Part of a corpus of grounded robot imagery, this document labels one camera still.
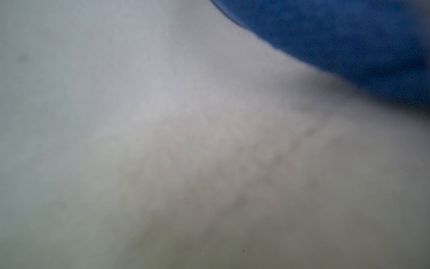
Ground white canvas bag blue handles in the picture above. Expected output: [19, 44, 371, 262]
[1, 1, 430, 269]

